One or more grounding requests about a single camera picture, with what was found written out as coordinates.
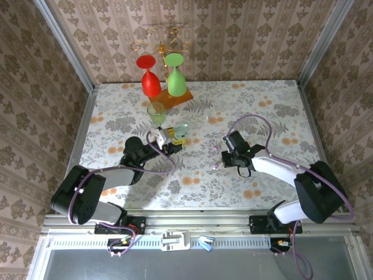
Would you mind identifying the mint green charging case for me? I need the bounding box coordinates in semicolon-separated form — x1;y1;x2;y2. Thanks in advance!
174;123;190;140

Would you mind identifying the right arm base wiring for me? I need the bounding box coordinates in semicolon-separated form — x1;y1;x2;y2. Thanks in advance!
269;221;314;280

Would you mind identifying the left arm base wiring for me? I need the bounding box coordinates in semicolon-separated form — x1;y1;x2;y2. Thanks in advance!
97;223;138;258

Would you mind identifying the clear green drinking glass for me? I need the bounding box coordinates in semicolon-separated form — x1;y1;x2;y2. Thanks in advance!
146;101;167;126

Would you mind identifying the orange rack base board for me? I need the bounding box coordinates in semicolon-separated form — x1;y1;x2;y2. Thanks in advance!
148;87;195;110

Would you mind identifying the opaque green wine glass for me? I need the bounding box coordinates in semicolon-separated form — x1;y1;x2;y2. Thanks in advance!
164;52;187;97

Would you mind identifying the red wine glass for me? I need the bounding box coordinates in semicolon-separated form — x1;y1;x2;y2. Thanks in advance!
136;55;162;97

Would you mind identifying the blue plastic clip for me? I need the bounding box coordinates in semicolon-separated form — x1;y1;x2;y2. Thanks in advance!
198;235;216;252

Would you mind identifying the grey metal panel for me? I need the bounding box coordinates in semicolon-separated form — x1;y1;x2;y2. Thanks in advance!
29;236;373;280

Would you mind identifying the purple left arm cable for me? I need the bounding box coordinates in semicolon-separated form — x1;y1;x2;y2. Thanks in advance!
67;130;177;225

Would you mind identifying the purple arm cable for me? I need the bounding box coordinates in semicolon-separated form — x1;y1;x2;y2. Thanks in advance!
227;114;356;220
67;130;177;225

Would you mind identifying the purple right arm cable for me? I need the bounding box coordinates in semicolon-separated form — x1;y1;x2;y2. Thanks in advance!
227;114;356;220

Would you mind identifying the aluminium table side rail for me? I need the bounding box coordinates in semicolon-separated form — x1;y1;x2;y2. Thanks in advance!
296;80;332;166
72;87;98;169

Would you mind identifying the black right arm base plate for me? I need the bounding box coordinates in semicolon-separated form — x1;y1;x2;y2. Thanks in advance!
249;215;303;235

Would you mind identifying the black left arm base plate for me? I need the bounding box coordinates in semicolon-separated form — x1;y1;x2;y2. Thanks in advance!
93;216;146;236

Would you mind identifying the aluminium mounting rail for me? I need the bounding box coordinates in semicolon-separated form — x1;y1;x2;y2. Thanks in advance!
40;208;362;235

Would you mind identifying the gold wire glass rack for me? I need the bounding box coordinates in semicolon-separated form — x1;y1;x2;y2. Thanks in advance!
130;27;192;79

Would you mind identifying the white slotted cable duct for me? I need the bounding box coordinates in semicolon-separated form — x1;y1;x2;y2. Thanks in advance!
46;234;272;249

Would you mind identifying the white plastic bracket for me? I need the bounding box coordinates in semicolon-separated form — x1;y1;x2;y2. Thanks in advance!
161;230;192;251

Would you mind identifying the aluminium frame post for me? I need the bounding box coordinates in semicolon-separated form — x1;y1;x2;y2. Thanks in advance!
298;0;355;85
33;0;97;93

